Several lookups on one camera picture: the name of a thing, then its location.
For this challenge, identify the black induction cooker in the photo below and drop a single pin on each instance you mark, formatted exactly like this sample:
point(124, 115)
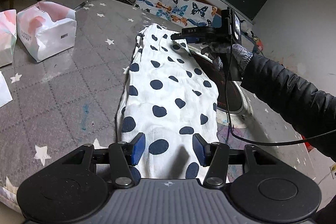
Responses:
point(233, 98)

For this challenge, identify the person's right forearm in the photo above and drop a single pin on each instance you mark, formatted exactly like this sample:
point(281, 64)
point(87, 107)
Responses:
point(288, 92)

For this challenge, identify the white paper sheet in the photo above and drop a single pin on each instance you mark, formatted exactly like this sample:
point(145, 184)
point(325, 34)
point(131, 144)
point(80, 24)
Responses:
point(4, 92)

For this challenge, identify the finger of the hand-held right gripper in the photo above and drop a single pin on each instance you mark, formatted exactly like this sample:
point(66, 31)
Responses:
point(193, 33)

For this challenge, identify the white pink tissue pack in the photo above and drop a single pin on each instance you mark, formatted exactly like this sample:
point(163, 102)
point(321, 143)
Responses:
point(6, 37)
point(47, 29)

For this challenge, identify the white navy polka dot garment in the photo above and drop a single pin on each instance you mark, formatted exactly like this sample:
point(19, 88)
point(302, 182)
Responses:
point(168, 98)

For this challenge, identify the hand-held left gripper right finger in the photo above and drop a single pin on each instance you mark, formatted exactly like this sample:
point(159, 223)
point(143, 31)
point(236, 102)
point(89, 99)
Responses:
point(199, 150)

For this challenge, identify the butterfly print cloth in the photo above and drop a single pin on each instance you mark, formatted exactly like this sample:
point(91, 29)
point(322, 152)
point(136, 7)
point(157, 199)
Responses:
point(170, 5)

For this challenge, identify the black pen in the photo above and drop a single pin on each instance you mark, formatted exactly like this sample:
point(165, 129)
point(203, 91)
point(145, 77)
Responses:
point(81, 4)

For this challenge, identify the person's right hand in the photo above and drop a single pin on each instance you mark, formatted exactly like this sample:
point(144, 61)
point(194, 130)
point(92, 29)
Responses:
point(240, 54)

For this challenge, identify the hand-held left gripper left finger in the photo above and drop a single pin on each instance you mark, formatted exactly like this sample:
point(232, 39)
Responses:
point(137, 148)

